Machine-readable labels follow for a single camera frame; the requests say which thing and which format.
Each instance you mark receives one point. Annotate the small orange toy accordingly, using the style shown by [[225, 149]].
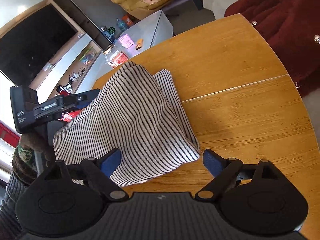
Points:
[[139, 44]]

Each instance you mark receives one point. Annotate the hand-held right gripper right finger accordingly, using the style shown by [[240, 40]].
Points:
[[212, 163]]

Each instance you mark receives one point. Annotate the watermelon pattern ball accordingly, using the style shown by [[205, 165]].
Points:
[[111, 30]]

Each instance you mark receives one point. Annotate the white and wood tv cabinet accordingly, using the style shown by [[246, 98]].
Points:
[[75, 52]]

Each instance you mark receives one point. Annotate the clear plastic storage container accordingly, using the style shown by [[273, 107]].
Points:
[[87, 55]]

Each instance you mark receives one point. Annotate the dark tall cabinet panel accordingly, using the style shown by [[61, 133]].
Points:
[[75, 12]]

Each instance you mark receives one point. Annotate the silver ball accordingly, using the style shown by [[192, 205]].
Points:
[[103, 29]]

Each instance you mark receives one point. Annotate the grey striped sweater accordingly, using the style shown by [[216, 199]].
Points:
[[140, 120]]

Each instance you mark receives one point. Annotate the white coffee table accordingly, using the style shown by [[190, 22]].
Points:
[[150, 30]]

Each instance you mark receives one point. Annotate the pink box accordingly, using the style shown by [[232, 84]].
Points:
[[125, 41]]

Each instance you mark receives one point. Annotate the yellow armchair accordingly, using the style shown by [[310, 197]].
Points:
[[140, 1]]

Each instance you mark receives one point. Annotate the black television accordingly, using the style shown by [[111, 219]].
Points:
[[30, 50]]

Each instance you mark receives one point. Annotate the orange carton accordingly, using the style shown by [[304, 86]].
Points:
[[127, 20]]

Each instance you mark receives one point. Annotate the glass snack jar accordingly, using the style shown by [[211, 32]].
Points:
[[117, 57]]

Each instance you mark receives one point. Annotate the blue water bottle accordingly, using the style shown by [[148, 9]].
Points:
[[121, 25]]

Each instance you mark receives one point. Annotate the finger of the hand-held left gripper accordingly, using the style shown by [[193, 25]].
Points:
[[83, 99]]

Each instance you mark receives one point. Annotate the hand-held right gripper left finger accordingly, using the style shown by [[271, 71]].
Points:
[[111, 162]]

